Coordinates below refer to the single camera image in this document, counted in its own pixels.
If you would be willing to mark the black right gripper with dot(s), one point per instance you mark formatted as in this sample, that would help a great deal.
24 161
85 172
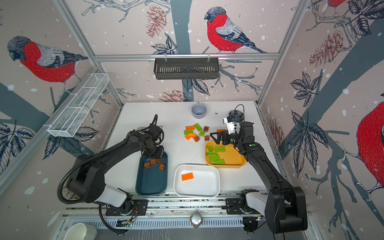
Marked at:
221 134

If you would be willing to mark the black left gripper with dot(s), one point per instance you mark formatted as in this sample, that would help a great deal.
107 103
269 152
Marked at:
160 153

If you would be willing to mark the green long lego brick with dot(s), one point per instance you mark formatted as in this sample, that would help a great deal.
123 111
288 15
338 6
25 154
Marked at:
219 162

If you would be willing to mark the orange lego plate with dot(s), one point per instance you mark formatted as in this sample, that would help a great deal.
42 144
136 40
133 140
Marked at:
188 176

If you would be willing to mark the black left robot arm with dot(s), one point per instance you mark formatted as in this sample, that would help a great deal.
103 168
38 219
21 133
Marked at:
86 180

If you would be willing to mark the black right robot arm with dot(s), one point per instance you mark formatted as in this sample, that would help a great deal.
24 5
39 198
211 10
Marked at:
285 208

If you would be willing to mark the yellow rectangular tray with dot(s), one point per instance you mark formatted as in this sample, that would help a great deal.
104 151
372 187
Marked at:
231 156

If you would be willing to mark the green lego brick top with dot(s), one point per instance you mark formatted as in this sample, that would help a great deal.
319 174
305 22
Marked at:
198 127

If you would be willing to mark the dark teal rectangular tray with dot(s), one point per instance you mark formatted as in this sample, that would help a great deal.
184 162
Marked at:
150 180

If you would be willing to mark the orange lego brick top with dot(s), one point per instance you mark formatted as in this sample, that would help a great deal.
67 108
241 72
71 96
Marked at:
190 127

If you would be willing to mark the orange curved lego arch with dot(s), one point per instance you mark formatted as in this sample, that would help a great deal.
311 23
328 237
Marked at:
192 136

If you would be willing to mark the lavender plastic cup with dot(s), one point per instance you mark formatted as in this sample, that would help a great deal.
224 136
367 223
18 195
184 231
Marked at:
199 110

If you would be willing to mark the white rectangular tray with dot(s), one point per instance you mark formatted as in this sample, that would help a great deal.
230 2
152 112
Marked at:
205 184

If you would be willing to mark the round silver knob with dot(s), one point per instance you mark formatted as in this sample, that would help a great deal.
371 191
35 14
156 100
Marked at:
196 219

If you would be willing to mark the white bowl at bottom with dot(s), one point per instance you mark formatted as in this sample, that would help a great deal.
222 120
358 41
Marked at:
81 231

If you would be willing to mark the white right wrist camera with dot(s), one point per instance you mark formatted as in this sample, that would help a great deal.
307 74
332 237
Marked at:
232 126

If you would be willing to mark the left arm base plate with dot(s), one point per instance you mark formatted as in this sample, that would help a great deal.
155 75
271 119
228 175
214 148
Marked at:
131 208

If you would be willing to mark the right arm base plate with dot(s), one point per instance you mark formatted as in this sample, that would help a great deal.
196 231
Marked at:
236 206

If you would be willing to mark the black hanging wire basket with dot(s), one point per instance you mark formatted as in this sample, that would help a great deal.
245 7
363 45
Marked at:
187 69

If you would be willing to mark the white wire mesh basket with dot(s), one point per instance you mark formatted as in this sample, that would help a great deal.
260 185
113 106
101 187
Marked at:
81 102

